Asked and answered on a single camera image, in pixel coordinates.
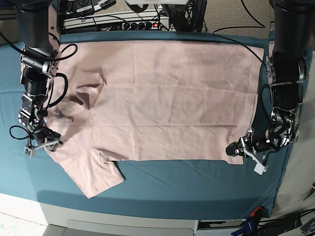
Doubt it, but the orange blue clamp bottom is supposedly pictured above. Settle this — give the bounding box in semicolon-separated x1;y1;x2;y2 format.
231;206;264;236

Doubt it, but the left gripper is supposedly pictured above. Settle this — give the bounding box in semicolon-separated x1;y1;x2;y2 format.
225;127;299;157

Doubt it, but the power strip with red switch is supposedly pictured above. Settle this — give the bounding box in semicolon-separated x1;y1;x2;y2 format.
62;19;169;34

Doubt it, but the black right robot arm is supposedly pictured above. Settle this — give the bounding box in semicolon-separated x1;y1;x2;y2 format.
13;0;64;156

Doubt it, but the teal table cloth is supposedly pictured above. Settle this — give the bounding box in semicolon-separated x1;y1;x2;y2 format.
0;32;291;219

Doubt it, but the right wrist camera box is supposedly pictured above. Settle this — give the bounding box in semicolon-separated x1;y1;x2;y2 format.
24;145;36;158

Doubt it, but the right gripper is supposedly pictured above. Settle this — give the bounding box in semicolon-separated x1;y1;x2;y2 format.
27;126;63;150

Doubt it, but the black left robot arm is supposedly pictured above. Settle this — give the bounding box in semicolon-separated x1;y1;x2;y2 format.
226;0;315;157

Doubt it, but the pink T-shirt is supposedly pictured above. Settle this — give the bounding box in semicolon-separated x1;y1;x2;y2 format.
47;41;264;198

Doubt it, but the white table base panel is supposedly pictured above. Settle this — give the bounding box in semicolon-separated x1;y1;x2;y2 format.
40;203;197;236

